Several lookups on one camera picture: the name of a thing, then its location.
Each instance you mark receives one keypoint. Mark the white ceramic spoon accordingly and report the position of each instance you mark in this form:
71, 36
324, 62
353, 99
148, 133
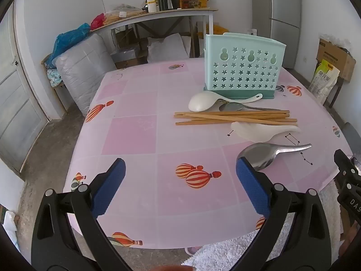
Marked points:
253, 132

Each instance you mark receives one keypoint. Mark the pink slipper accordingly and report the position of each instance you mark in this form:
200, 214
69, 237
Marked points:
194, 250

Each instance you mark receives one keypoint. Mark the small metal spoon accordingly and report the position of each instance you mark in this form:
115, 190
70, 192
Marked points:
231, 106

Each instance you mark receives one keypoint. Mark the pink balloon-print tablecloth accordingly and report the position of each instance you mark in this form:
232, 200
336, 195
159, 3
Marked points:
141, 161

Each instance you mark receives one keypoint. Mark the teal star-holed utensil holder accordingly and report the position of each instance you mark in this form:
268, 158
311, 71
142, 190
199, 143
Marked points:
239, 62

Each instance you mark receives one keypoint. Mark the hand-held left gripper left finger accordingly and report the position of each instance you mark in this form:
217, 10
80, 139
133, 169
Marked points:
110, 186

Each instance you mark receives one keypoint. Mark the white panelled door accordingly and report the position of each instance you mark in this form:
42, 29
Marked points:
17, 90

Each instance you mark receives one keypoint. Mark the large metal spoon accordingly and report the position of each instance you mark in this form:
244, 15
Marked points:
259, 155

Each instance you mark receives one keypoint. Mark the grey-green round object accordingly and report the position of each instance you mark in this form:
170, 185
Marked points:
125, 7

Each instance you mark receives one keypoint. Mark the silver refrigerator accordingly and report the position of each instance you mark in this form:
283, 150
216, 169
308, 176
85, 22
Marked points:
282, 19

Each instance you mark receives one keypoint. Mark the wooden bench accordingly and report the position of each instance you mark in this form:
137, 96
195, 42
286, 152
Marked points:
60, 96

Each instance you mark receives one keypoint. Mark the silver wrapped box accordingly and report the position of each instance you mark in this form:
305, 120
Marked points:
125, 56

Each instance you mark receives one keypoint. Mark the white fluffy rug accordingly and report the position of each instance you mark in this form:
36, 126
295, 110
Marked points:
231, 254

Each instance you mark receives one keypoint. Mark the blue plastic bag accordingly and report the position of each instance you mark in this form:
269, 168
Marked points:
67, 39

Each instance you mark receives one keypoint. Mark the white bottle with yellow label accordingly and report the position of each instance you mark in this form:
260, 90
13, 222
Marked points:
151, 2

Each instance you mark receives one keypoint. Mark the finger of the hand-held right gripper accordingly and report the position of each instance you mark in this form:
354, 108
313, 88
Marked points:
344, 162

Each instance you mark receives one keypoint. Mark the pile of wooden chopsticks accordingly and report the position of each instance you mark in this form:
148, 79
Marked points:
225, 116

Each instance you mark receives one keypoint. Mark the white and yellow rice bag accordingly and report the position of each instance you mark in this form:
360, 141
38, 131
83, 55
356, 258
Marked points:
324, 80

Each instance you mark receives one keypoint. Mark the white wall socket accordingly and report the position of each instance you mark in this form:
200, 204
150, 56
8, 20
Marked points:
252, 31

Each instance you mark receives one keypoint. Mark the cardboard box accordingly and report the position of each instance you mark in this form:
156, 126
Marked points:
335, 56

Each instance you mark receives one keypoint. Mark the white plastic spoon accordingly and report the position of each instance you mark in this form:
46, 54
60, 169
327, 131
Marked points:
198, 101

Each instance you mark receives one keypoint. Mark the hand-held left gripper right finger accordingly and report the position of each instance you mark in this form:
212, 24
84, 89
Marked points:
252, 186

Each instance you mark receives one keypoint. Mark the red plastic bag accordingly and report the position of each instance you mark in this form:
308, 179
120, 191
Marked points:
98, 21

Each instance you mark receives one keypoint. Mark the floral patterned cloth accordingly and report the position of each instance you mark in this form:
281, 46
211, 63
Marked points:
53, 76

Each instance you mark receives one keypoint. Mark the translucent storage box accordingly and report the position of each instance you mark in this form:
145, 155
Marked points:
84, 67

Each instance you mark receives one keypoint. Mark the white wood-topped side table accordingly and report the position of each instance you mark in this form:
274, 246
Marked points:
169, 14

